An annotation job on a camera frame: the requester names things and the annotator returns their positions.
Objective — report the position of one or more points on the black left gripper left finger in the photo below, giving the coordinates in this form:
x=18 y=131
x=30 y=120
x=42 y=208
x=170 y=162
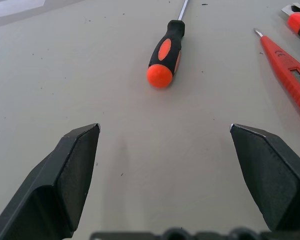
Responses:
x=52 y=190

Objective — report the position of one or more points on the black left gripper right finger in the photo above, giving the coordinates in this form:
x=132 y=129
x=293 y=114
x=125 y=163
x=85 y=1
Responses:
x=277 y=180

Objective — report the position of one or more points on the red voltage tester pen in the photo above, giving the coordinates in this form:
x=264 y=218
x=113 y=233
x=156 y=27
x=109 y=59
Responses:
x=282 y=62

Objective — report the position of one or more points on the orange black utility knife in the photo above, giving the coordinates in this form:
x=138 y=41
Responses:
x=296 y=21

